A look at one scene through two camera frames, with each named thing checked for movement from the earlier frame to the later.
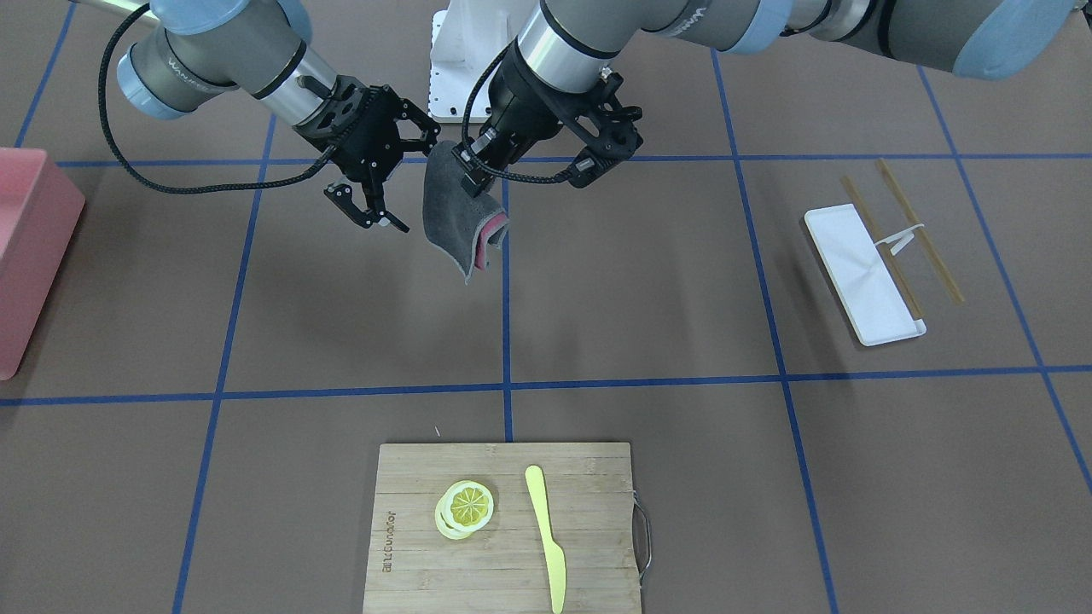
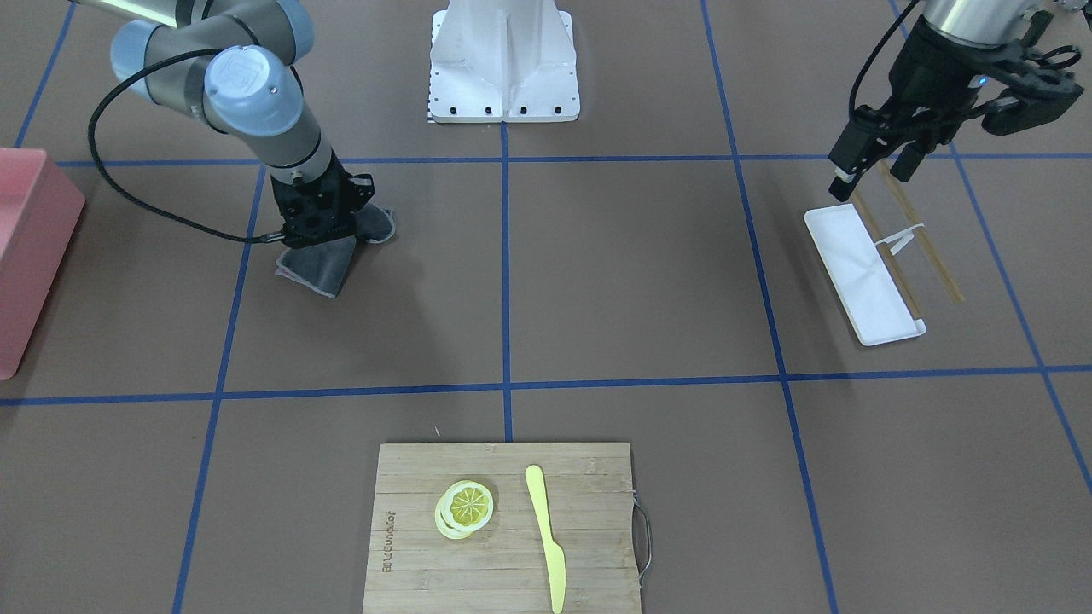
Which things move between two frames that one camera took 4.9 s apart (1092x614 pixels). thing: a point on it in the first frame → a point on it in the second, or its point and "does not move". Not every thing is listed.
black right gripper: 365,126 → 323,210
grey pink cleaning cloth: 457,223 → 322,267
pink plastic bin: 40,207 does not move
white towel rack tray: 859,276 does not move
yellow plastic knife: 537,487 does not move
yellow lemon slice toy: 464,506 does not move
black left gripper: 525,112 → 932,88
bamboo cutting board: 588,499 does not move
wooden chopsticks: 850,184 does not move
